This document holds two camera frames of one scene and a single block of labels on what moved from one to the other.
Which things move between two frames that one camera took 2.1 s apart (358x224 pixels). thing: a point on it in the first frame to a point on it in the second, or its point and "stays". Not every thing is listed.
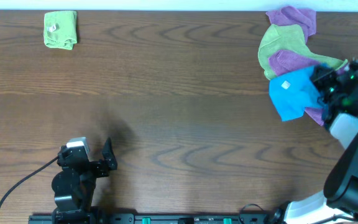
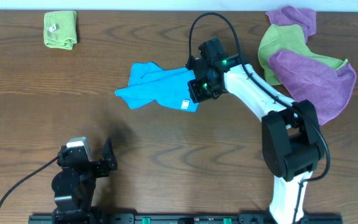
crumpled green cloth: [289, 38] stays
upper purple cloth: [289, 15] stays
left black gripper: [95, 167] stays
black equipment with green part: [110, 218] stays
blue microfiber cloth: [291, 93] to [148, 82]
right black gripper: [327, 90] to [194, 90]
